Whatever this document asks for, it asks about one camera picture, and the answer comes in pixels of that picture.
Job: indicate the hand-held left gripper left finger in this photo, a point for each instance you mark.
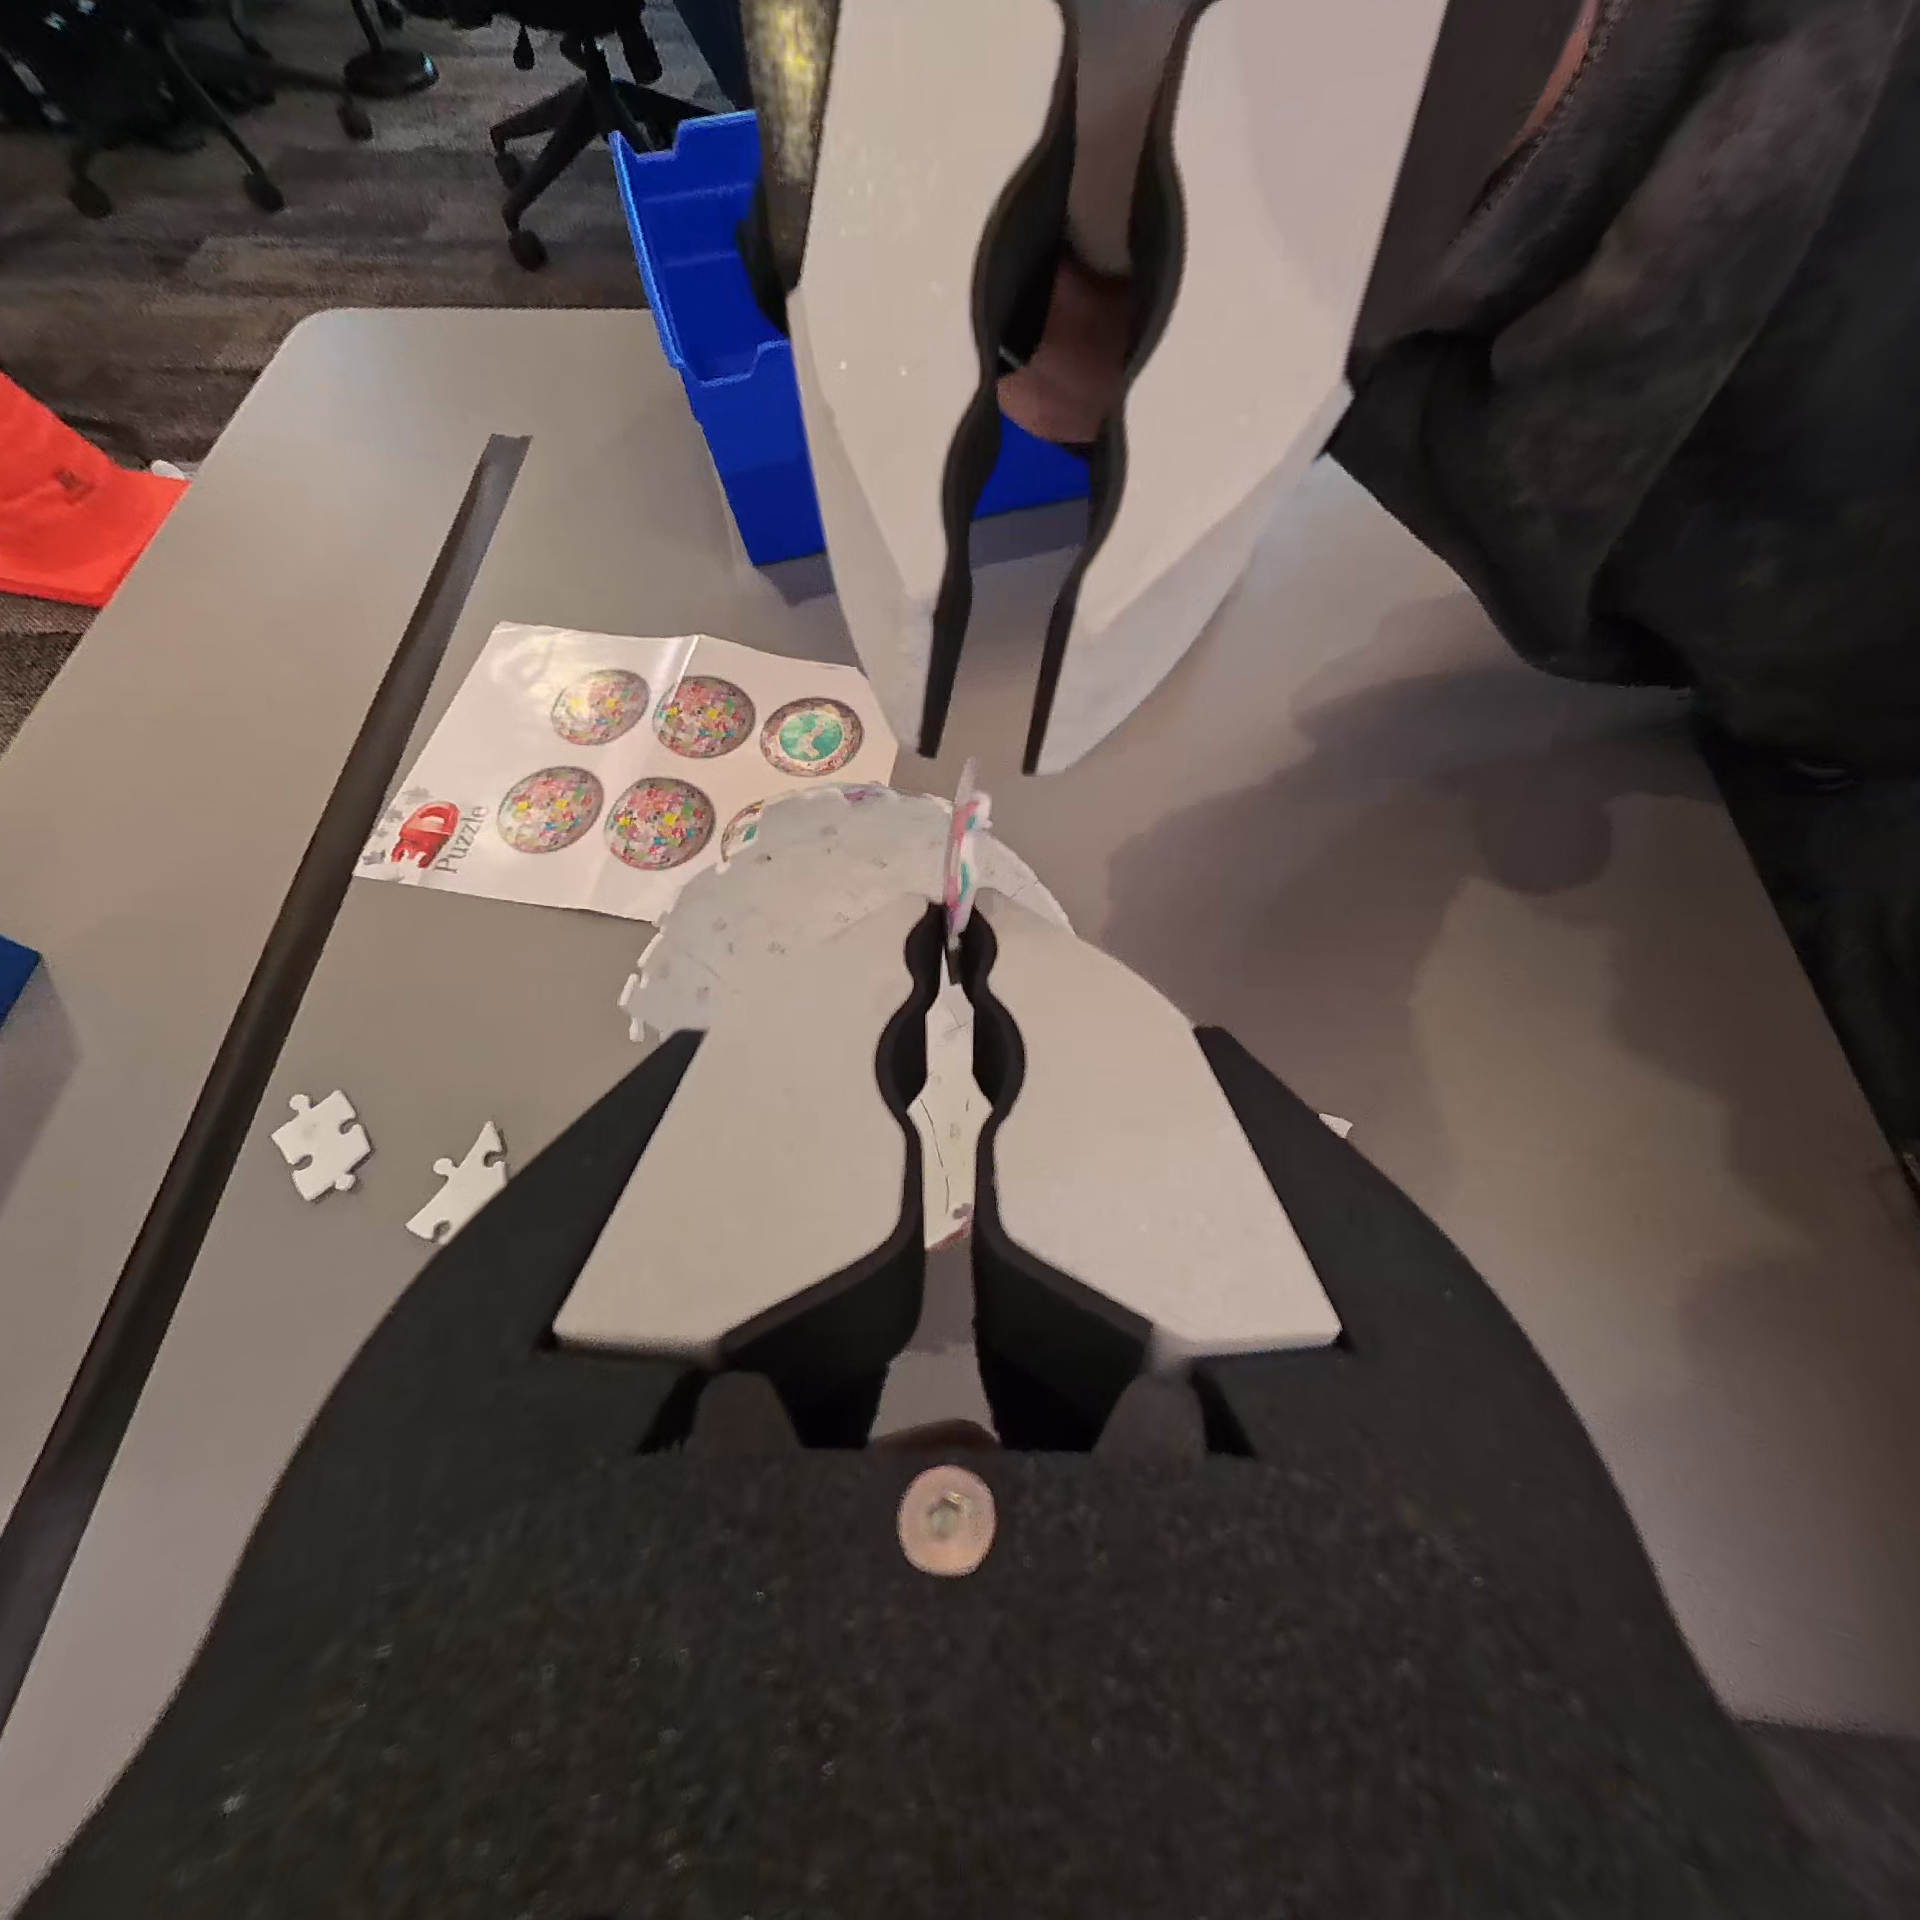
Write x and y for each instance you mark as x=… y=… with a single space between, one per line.
x=751 y=1184

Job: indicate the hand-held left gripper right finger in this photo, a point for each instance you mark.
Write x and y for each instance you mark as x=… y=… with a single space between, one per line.
x=1156 y=1184

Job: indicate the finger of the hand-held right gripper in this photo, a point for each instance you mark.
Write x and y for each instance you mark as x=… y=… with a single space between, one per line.
x=1275 y=300
x=885 y=300

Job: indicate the colourful puzzle ball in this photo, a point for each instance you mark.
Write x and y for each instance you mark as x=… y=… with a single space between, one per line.
x=796 y=900

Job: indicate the person's right forearm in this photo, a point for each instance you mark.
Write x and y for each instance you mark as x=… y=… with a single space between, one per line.
x=1651 y=374

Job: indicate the puzzle instruction sheet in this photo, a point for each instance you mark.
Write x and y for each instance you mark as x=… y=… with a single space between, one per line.
x=496 y=705

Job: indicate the blue plastic bin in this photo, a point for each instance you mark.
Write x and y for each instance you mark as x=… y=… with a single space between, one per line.
x=706 y=329

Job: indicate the black office chair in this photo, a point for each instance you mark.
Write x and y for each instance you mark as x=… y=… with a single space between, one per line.
x=165 y=90
x=601 y=105

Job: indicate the black table divider strip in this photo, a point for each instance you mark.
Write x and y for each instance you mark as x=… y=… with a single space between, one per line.
x=270 y=974

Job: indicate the person's dark grey hoodie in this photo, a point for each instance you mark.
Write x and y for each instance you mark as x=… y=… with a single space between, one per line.
x=1830 y=900

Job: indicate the blue item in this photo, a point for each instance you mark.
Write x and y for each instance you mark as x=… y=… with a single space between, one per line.
x=15 y=982

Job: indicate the orange cloth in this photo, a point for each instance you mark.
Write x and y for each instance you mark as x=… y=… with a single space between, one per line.
x=75 y=510

